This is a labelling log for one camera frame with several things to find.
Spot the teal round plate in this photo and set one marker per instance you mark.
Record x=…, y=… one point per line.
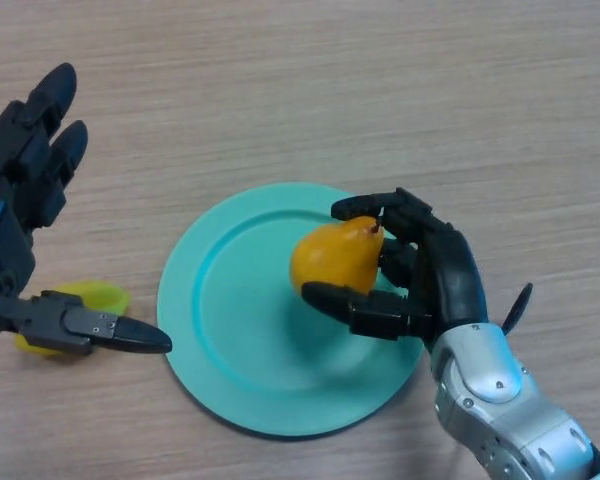
x=245, y=320

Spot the yellow orange pear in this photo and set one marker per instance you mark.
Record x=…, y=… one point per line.
x=330, y=257

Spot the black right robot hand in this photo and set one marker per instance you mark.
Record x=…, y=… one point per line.
x=455, y=280

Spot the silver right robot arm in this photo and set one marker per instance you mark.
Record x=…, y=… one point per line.
x=505, y=400

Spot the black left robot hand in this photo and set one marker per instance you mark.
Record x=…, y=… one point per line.
x=2, y=245

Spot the yellow green starfruit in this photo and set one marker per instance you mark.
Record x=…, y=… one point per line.
x=102, y=296

